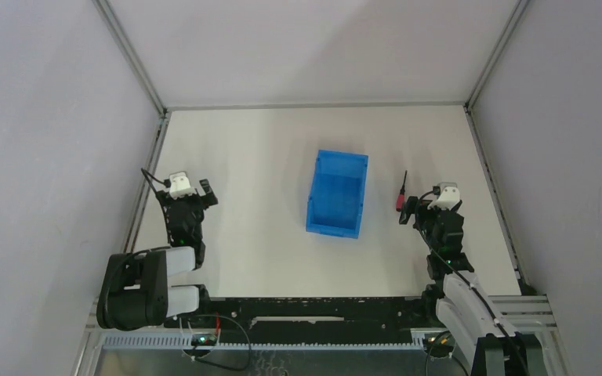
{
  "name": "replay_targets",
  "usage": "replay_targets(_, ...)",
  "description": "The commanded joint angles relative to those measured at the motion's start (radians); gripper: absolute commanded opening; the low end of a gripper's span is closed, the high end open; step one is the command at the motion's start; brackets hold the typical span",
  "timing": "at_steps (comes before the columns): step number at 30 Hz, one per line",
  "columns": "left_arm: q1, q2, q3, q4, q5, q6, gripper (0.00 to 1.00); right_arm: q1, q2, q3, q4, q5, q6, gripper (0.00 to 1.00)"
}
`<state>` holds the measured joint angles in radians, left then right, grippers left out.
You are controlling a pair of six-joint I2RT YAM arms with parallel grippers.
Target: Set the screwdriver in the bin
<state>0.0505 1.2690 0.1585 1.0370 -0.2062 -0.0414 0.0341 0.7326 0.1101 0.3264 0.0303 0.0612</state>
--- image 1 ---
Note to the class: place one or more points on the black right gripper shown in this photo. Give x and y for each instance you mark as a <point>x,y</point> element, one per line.
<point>415,205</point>

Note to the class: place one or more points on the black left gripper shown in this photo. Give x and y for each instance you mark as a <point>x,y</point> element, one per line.
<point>192,200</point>

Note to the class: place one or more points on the red handled screwdriver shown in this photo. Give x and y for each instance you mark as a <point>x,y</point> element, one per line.
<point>401,196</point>

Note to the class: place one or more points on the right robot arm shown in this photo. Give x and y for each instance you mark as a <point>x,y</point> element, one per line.
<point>488,342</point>

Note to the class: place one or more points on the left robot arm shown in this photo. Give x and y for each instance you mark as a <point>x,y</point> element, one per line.
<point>136,292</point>

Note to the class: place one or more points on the blue plastic bin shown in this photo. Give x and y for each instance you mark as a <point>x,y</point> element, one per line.
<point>336,200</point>

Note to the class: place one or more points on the left controller board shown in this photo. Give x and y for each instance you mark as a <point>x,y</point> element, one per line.
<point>203,340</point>

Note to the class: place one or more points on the controller board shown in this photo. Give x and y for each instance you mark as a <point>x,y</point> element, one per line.
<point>439,346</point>
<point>203,340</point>

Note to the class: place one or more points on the right controller board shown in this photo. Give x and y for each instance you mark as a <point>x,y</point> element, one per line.
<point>439,346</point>

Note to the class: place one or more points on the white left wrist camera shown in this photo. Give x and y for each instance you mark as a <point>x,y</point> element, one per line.
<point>180,185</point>

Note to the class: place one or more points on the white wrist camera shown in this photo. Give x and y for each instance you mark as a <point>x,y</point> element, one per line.
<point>180,185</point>
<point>447,196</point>

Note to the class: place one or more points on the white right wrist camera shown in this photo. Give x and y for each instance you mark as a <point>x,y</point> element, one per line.
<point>447,196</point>

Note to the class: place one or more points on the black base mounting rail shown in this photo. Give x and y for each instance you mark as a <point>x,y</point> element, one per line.
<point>314,321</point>

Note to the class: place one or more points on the grey slotted cable duct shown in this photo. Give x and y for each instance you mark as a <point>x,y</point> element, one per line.
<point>146,341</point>

